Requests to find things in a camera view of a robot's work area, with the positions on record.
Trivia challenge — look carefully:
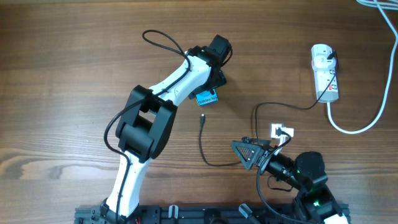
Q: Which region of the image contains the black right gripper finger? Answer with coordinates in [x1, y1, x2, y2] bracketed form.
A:
[242, 137, 271, 147]
[231, 141, 264, 170]

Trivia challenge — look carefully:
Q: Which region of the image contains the blue screen smartphone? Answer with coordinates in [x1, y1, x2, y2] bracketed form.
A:
[196, 89, 218, 106]

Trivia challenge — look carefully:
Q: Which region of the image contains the black charger cable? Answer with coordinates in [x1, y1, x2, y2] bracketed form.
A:
[198, 68, 338, 167]

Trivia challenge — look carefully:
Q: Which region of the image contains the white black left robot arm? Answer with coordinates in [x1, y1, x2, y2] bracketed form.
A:
[100, 35, 233, 223]

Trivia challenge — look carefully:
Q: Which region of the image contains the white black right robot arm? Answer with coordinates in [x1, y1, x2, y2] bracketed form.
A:
[231, 134, 350, 223]

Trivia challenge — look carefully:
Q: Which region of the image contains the white power strip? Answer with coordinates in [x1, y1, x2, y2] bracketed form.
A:
[311, 44, 339, 103]

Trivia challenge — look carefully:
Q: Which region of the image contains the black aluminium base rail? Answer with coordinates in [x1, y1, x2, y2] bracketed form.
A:
[74, 203, 352, 224]

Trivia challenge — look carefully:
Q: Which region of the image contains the white power cord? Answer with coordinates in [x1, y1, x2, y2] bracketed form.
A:
[326, 0, 398, 135]

